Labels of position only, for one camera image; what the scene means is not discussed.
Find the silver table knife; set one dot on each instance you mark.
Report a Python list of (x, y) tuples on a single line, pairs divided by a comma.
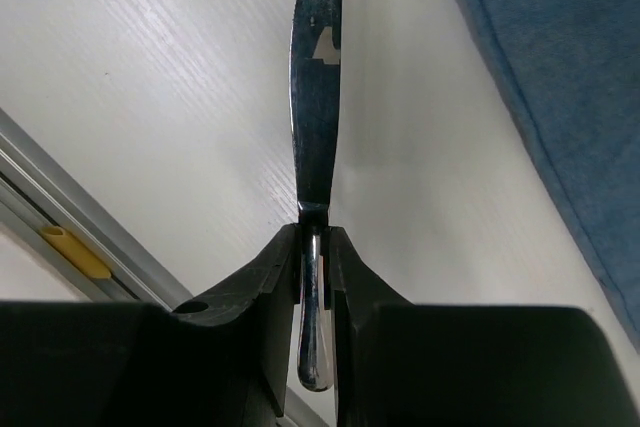
[(314, 94)]

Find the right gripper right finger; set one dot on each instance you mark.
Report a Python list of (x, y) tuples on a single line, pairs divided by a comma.
[(403, 364)]

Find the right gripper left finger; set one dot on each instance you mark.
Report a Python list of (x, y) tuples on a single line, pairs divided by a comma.
[(237, 354)]

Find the blue cloth napkin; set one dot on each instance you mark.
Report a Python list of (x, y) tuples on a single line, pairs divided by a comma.
[(568, 71)]

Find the yellow rail slot insert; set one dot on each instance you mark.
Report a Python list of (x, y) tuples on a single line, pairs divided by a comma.
[(76, 253)]

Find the aluminium front rail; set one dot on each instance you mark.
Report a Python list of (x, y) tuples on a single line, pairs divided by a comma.
[(112, 359)]

